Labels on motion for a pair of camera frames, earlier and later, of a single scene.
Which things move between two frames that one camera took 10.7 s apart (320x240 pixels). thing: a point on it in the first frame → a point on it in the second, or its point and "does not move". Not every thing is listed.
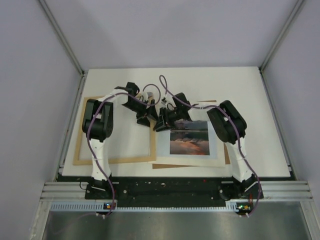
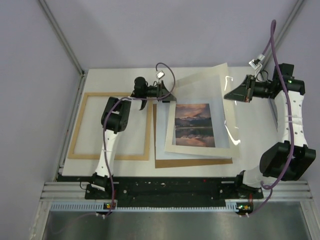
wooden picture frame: (152, 156) → (72, 148)
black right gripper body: (171, 116) → (258, 89)
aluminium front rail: (283, 191) does not move
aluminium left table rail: (70, 128) does not move
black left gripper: (151, 113) → (161, 91)
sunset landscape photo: (190, 137) does not move
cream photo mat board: (217, 157) → (211, 85)
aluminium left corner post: (62, 37) does not move
